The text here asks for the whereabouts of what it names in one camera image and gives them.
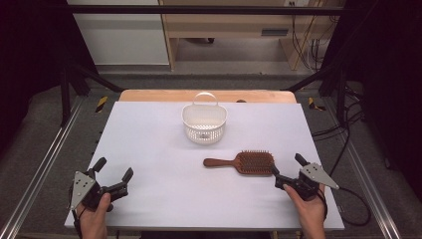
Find white plastic basket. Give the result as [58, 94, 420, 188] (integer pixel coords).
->
[181, 92, 229, 145]

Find brown wooden hairbrush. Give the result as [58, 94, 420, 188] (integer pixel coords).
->
[202, 149, 277, 176]

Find grey desk label box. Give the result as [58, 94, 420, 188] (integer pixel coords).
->
[261, 28, 290, 37]

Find person's left hand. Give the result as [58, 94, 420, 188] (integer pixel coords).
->
[77, 193, 112, 232]

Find black curtain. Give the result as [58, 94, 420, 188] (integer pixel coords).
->
[0, 0, 99, 152]
[326, 0, 422, 192]

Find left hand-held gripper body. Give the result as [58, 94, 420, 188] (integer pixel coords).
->
[68, 168, 129, 212]

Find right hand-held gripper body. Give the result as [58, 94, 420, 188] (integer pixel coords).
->
[274, 162, 340, 202]

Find aluminium floor rail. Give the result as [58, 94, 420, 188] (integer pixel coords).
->
[0, 96, 85, 239]
[321, 98, 403, 239]

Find black horizontal frame bar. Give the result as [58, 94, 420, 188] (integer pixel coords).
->
[66, 4, 346, 16]

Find black floor cables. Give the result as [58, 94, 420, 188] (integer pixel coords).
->
[311, 84, 366, 177]

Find black frame strut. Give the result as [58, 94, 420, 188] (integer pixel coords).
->
[59, 62, 124, 127]
[285, 63, 348, 124]

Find white cabinet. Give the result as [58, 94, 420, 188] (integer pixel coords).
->
[67, 0, 170, 67]

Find cables under desk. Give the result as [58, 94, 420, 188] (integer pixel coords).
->
[290, 14, 333, 72]

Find person's right hand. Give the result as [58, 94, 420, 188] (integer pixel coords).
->
[282, 183, 328, 231]

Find white wall socket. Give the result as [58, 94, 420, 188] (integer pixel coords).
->
[284, 0, 311, 8]

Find yellow black floor tape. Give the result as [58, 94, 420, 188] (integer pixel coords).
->
[95, 96, 109, 114]
[308, 97, 326, 112]

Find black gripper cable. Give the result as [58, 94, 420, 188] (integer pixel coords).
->
[337, 186, 372, 228]
[71, 208, 84, 239]

